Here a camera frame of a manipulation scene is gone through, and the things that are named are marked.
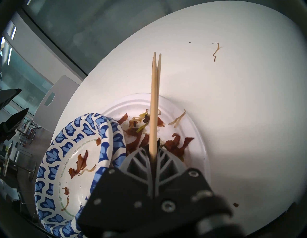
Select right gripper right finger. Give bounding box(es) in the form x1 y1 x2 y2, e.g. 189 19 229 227
154 143 232 217

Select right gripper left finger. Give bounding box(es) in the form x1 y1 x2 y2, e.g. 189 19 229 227
77 146 154 232

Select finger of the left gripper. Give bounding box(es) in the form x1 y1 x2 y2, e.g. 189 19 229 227
0 88 22 109
0 108 30 141

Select brown leafy scrap pieces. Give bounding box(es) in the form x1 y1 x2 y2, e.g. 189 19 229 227
61 138 102 211

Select mixed brown leftover strips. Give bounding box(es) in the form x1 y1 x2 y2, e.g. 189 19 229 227
117 109 195 161

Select white paper plate with leftovers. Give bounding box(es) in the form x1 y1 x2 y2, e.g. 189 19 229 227
101 93 211 186

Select white chair with handle hole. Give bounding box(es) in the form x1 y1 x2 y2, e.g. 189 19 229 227
32 75 81 133

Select wooden chopstick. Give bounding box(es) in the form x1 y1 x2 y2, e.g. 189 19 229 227
149 52 158 161

